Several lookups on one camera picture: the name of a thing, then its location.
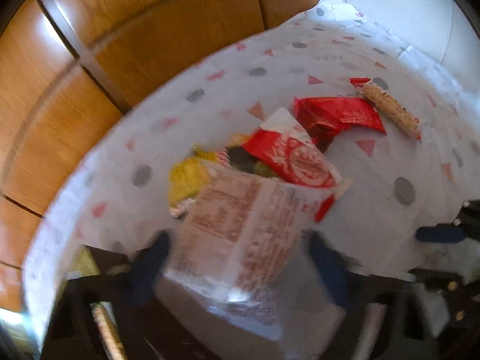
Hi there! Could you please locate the yellow snack packet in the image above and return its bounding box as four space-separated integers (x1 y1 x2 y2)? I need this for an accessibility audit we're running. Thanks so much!
168 145 230 219

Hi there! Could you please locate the red-white snack packet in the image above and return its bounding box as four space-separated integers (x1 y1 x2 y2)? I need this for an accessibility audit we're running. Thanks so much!
241 107 345 223

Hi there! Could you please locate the patterned white tablecloth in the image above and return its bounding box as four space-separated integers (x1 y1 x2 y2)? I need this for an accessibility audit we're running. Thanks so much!
22 0 480 360

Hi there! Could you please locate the sesame stick snack bar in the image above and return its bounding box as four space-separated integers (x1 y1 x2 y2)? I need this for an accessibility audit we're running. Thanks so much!
350 77 422 141

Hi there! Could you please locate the large pink-white snack bag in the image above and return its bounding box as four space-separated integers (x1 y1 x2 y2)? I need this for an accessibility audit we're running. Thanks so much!
165 162 336 341

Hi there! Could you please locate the wooden wall cabinet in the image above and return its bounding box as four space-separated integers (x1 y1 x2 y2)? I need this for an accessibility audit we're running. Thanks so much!
1 0 318 311

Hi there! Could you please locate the red foil snack bag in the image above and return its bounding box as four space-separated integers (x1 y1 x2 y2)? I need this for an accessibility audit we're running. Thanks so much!
292 97 386 153

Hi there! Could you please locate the gold tin box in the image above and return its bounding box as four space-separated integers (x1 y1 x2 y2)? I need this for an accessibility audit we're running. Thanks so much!
0 244 286 360

